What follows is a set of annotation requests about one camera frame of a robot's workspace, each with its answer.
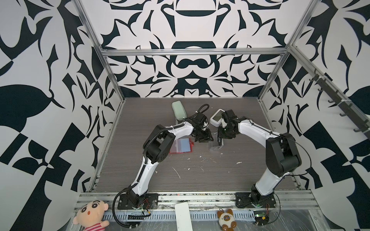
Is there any green glasses case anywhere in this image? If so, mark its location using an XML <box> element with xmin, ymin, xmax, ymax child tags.
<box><xmin>172</xmin><ymin>101</ymin><xmax>188</xmax><ymax>122</ymax></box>

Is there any small green circuit board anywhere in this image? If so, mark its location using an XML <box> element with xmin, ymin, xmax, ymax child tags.
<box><xmin>253</xmin><ymin>211</ymin><xmax>269</xmax><ymax>226</ymax></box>

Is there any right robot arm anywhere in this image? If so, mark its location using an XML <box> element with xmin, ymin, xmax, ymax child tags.
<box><xmin>210</xmin><ymin>109</ymin><xmax>302</xmax><ymax>204</ymax></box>

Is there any white rectangular box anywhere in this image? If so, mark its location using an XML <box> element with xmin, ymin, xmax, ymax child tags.
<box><xmin>175</xmin><ymin>202</ymin><xmax>193</xmax><ymax>231</ymax></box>

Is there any grey hook rack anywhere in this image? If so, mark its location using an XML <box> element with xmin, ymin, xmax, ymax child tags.
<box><xmin>308</xmin><ymin>69</ymin><xmax>370</xmax><ymax>139</ymax></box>

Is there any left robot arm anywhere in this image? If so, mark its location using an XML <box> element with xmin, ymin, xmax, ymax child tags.
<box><xmin>126</xmin><ymin>112</ymin><xmax>213</xmax><ymax>208</ymax></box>

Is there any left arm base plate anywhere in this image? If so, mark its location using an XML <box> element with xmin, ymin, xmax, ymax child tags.
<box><xmin>117</xmin><ymin>193</ymin><xmax>159</xmax><ymax>210</ymax></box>

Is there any white digital clock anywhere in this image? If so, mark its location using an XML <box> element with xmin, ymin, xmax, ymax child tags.
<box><xmin>210</xmin><ymin>109</ymin><xmax>225</xmax><ymax>128</ymax></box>

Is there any cartoon boy plush doll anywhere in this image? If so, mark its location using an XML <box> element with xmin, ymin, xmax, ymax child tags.
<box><xmin>72</xmin><ymin>200</ymin><xmax>110</xmax><ymax>231</ymax></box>

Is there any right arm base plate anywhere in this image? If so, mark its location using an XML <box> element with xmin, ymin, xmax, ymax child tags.
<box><xmin>235</xmin><ymin>191</ymin><xmax>276</xmax><ymax>208</ymax></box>

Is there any left black corrugated cable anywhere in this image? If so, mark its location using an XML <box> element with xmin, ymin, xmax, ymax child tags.
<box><xmin>112</xmin><ymin>187</ymin><xmax>139</xmax><ymax>229</ymax></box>

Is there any brown white plush toy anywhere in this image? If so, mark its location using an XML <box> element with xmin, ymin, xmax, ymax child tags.
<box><xmin>217</xmin><ymin>208</ymin><xmax>237</xmax><ymax>231</ymax></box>

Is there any clear acrylic card stand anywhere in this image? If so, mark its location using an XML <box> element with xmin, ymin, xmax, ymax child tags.
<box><xmin>208</xmin><ymin>132</ymin><xmax>224</xmax><ymax>151</ymax></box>

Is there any red leather card holder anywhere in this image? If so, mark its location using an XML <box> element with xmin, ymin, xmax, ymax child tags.
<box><xmin>169</xmin><ymin>138</ymin><xmax>194</xmax><ymax>154</ymax></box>

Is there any white cable duct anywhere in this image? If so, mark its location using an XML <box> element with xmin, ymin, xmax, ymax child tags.
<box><xmin>116</xmin><ymin>210</ymin><xmax>255</xmax><ymax>222</ymax></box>

